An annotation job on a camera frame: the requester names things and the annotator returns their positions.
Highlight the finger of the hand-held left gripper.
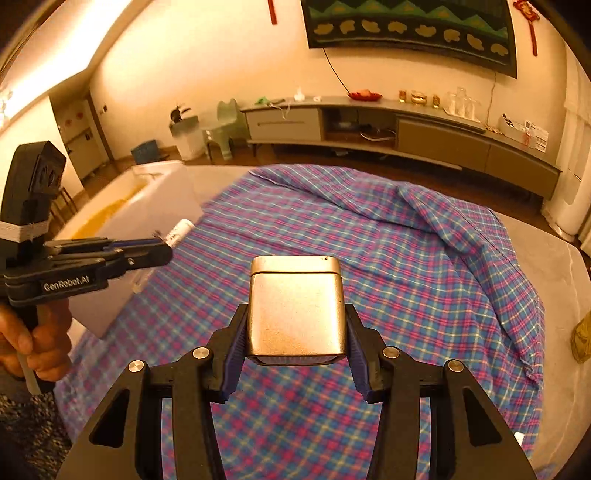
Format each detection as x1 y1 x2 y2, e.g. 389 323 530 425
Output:
45 242 172 282
44 237 163 257

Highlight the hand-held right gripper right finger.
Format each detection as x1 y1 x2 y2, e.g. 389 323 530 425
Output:
344 305 539 480

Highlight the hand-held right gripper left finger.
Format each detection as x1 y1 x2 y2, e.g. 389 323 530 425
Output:
55 304 251 480

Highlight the patterned white tube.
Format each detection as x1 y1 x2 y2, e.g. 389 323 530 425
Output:
166 218 195 247

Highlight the white cardboard box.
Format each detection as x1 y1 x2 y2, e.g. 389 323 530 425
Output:
55 161 206 340

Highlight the gold square tin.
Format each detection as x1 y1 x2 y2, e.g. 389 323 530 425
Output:
247 255 348 367

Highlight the person's left forearm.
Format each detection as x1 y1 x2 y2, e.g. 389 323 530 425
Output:
0 369 77 480

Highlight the person's left hand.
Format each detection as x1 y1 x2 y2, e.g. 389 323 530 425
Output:
0 305 73 383

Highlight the blue crate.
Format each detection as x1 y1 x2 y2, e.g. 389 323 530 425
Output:
130 142 162 164

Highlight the white bin with dark plant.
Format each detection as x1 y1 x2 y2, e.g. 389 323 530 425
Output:
168 105 204 161

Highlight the blue plaid cloth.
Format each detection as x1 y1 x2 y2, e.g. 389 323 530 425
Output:
53 164 546 480

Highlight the green plastic chair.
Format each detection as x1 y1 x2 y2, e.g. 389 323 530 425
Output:
203 98 247 162

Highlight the gold glass vase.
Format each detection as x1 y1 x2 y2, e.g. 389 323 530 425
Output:
571 309 591 365

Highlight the grey television cabinet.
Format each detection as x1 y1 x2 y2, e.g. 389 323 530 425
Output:
240 96 563 200

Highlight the white standing air conditioner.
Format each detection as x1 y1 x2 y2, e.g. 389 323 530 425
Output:
542 46 591 241

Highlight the glass cup set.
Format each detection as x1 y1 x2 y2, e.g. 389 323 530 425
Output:
444 87 481 118

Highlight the white desktop organizer box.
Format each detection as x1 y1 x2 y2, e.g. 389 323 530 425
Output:
498 114 550 151

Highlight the wall television with patterned cover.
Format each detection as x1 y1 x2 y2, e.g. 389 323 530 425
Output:
300 0 517 79

